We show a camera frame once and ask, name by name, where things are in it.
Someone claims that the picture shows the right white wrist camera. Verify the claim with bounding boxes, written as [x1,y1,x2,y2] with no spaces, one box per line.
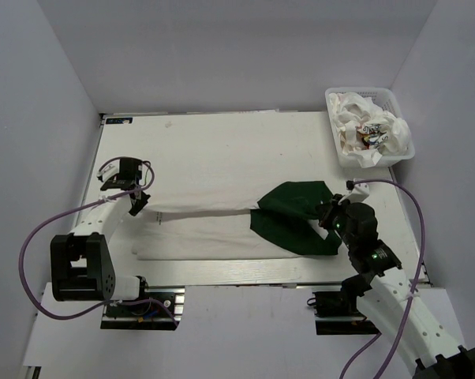
[344,181,370,203]

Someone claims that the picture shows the blue table label sticker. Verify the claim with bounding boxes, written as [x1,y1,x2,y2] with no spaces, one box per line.
[105,117,133,125]

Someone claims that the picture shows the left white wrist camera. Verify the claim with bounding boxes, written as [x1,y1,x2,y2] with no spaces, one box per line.
[96,163,119,183]

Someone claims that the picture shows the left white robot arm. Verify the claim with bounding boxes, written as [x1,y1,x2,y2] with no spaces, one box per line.
[50,157,152,315]

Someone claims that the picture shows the white printed t-shirt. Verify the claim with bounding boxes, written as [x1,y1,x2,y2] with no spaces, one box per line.
[326,91,414,169]

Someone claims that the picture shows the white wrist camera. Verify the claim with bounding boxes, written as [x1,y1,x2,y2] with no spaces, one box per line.
[344,181,370,203]
[96,163,119,183]

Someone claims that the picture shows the white green-sleeved t-shirt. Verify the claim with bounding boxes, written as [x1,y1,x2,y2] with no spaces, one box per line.
[131,181,341,261]

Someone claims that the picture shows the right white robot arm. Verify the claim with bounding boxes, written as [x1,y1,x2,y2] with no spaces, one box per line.
[316,196,475,378]

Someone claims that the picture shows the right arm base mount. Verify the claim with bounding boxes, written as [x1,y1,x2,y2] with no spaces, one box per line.
[306,291,378,336]

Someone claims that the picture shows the white plastic basket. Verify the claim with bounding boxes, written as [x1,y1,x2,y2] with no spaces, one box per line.
[324,86,416,169]

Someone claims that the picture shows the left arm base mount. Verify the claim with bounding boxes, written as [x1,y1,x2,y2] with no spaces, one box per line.
[100,287,185,331]

